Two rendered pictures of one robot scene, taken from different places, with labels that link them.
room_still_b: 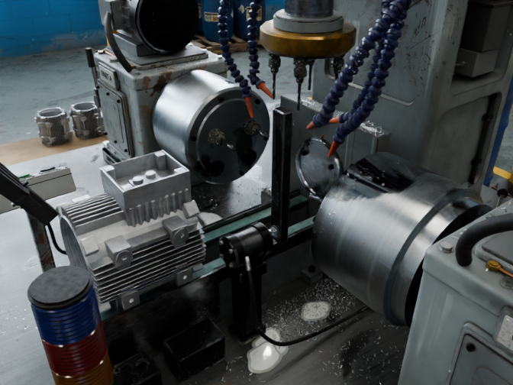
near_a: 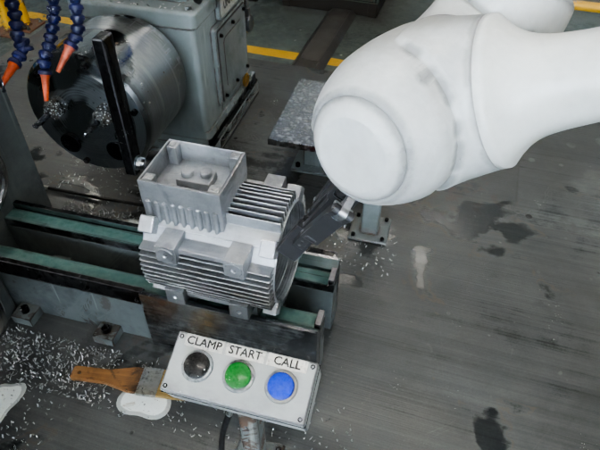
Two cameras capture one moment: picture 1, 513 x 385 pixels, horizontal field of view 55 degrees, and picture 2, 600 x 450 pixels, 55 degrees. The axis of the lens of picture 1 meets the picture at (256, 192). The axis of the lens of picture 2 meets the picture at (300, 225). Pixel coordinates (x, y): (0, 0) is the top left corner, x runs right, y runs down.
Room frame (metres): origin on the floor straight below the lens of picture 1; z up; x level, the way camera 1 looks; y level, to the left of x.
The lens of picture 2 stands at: (1.01, 0.78, 1.63)
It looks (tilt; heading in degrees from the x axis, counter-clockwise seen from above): 43 degrees down; 232
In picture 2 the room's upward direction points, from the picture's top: straight up
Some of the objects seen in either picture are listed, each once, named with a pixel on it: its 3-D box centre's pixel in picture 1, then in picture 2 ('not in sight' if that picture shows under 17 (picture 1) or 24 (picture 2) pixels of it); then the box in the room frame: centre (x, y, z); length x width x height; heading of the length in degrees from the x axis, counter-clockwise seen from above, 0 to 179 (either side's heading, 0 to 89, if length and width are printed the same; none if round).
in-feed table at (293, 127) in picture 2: not in sight; (334, 135); (0.26, -0.05, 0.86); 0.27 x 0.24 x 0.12; 37
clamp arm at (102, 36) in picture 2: (279, 179); (120, 109); (0.74, -0.04, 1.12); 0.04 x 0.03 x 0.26; 127
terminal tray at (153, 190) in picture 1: (146, 187); (195, 185); (0.74, 0.19, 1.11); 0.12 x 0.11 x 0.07; 126
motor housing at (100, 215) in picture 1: (132, 239); (228, 237); (0.72, 0.22, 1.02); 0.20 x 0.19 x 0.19; 126
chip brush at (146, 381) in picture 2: not in sight; (132, 379); (0.92, 0.21, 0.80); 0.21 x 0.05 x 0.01; 134
